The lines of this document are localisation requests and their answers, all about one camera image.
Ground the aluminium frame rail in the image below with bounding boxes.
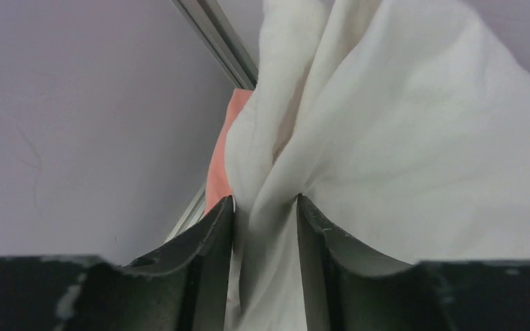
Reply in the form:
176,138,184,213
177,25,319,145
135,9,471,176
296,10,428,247
161,1,257,241

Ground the pink folded t shirt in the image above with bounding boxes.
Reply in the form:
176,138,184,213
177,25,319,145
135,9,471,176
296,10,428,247
204,89,253,214

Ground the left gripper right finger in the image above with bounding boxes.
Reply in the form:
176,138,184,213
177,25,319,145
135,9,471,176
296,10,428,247
296,195,530,330

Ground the white t shirt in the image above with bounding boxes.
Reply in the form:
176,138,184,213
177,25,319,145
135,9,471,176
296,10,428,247
225,1,530,330

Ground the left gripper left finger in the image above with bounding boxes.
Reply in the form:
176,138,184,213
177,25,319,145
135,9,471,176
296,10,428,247
0,197,235,330

